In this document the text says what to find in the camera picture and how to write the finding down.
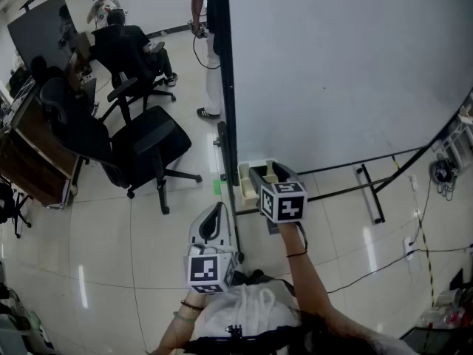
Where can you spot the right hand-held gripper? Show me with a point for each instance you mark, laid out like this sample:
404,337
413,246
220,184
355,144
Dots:
286,203

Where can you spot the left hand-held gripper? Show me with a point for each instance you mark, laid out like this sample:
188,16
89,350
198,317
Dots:
202,270

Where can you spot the cream plastic bin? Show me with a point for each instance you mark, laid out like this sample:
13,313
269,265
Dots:
245,183

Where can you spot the person's right forearm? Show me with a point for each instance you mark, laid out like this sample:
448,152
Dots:
306,279

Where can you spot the person's left forearm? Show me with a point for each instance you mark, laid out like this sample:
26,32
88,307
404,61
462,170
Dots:
177,331

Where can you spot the large white board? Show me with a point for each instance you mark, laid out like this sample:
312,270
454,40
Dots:
332,69

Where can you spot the person's black shoes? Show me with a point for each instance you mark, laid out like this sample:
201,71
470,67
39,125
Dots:
251,276

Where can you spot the black wrist band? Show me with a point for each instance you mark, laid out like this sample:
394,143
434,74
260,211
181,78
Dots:
297,254

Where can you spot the person's white shirt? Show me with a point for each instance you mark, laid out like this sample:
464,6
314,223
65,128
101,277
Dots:
244,309

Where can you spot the black mesh office chair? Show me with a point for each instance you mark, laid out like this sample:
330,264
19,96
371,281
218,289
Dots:
148,142

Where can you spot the white power strip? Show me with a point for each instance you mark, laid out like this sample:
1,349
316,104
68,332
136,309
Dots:
408,248
414,182

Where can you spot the brown wooden desk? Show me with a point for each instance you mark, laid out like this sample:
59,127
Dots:
37,161

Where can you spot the white shelf unit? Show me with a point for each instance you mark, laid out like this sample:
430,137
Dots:
460,139

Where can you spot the clear plastic bottles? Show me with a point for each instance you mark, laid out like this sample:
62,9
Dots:
441,309

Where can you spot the cluttered grey shelf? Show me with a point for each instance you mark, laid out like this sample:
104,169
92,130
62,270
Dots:
18,327

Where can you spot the black case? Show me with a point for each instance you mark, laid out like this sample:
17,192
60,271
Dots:
436,340

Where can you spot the black display panel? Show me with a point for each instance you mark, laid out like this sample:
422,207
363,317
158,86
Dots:
37,35

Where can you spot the black chest camera mount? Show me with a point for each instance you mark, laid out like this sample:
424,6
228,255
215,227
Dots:
236,340

